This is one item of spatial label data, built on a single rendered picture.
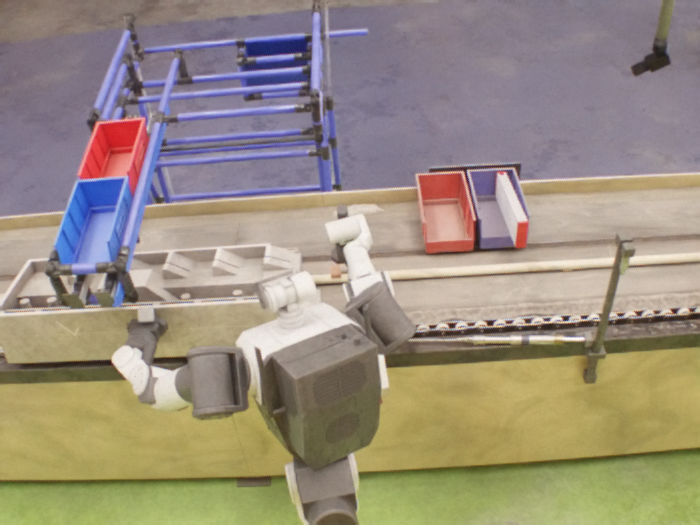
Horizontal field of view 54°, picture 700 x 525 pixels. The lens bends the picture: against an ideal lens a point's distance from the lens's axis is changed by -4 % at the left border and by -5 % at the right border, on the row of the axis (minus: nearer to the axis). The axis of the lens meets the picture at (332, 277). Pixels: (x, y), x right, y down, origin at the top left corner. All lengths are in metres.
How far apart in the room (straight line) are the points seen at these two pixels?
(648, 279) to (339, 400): 1.51
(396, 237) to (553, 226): 0.61
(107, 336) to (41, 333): 0.22
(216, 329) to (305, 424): 0.82
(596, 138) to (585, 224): 2.09
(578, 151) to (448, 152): 0.83
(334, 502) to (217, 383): 0.40
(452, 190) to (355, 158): 1.79
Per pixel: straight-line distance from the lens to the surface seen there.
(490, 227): 2.85
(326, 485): 1.73
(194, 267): 2.53
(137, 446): 2.83
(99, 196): 2.34
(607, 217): 2.98
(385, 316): 1.70
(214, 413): 1.55
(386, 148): 4.73
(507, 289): 2.59
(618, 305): 2.62
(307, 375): 1.47
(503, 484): 2.97
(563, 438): 2.84
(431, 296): 2.54
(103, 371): 2.51
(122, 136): 2.56
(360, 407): 1.59
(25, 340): 2.51
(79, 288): 2.18
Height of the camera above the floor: 2.51
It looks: 42 degrees down
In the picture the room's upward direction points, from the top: 6 degrees counter-clockwise
